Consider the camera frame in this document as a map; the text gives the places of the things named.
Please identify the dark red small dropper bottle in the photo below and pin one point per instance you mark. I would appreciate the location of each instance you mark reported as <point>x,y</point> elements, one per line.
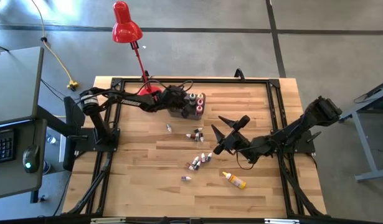
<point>191,136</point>

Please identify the grey translucent plastic bin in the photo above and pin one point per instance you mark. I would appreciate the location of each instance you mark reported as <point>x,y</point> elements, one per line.
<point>174,114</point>

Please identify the black small dropper bottle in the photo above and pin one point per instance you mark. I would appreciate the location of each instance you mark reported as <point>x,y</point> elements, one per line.
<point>198,130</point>
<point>209,157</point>

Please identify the black computer mouse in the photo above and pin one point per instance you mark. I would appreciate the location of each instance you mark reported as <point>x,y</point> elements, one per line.
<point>30,157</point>

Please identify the black keyboard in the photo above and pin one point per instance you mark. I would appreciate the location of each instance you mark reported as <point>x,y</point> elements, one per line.
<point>2,146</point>

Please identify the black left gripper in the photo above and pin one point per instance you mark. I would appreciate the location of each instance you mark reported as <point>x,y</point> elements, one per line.
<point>174,98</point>

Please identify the red-tipped food coloring bottle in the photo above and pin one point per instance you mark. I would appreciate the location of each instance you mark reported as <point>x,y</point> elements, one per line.
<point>200,102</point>

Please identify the grey label small dropper bottle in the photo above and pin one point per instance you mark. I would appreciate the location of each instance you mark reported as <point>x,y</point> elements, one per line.
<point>169,127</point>

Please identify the black table clamp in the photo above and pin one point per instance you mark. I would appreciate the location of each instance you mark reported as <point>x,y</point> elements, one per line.
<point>239,73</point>

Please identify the pink small dropper bottle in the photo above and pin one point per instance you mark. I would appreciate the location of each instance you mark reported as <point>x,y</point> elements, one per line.
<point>203,157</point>

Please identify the purple small dropper bottle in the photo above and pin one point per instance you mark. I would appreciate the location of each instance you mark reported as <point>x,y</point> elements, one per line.
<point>185,178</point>

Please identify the silver aluminium bracket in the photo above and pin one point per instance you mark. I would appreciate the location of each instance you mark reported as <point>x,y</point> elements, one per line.
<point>107,220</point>
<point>281,221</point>

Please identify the black aluminium table frame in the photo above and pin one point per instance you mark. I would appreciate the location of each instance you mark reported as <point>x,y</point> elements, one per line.
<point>272,102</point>

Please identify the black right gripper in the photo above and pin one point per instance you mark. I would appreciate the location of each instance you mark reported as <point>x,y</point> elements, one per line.
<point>234,140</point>

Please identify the green small dropper bottle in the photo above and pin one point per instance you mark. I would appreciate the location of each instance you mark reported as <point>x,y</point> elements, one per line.
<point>197,137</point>

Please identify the green-tipped food coloring bottle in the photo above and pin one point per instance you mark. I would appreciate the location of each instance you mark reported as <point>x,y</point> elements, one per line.
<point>192,98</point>

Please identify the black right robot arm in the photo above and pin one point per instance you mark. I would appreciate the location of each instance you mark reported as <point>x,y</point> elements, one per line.
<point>291,132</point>

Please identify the dark teal small dropper bottle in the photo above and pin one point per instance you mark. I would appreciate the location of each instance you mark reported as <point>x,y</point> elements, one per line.
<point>197,165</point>

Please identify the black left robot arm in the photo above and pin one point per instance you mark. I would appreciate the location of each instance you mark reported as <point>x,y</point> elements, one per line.
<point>129,100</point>

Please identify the grey metal table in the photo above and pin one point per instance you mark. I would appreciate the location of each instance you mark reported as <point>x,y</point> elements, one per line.
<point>364,146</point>

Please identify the black desk stand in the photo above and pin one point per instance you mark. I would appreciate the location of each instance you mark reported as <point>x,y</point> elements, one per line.
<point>74,112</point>

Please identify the red desk lamp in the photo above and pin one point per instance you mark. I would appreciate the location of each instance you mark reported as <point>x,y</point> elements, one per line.
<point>126,29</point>

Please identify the grey office desk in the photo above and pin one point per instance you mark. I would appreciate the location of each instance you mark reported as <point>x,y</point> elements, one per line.
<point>13,81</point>

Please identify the orange small dropper bottle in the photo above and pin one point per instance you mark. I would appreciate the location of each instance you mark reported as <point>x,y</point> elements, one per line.
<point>189,166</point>

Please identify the yellow-tipped food coloring bottle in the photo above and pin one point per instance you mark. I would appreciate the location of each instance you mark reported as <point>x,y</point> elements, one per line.
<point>200,96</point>
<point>236,182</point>

